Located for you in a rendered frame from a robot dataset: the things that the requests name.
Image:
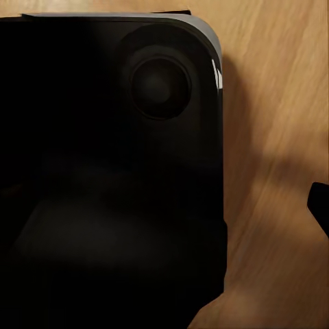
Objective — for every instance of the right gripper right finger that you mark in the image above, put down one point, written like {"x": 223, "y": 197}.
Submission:
{"x": 318, "y": 204}

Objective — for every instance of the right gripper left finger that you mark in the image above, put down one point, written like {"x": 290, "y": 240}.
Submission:
{"x": 17, "y": 204}

